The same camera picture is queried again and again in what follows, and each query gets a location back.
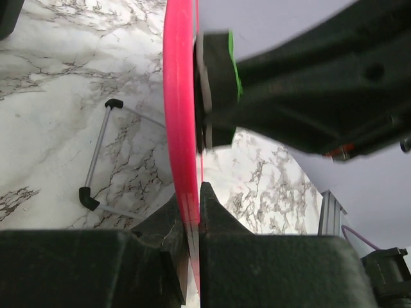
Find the aluminium frame rail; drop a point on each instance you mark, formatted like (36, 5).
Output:
(331, 214)

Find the green black whiteboard eraser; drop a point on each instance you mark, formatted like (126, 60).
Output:
(216, 84)

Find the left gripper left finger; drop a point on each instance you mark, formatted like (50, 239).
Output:
(146, 266)

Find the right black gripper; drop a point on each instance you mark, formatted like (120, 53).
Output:
(342, 89)

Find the whiteboard wire stand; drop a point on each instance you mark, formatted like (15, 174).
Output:
(84, 193)

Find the pink framed whiteboard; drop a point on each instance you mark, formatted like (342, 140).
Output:
(179, 111)

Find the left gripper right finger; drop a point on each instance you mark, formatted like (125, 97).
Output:
(241, 269)

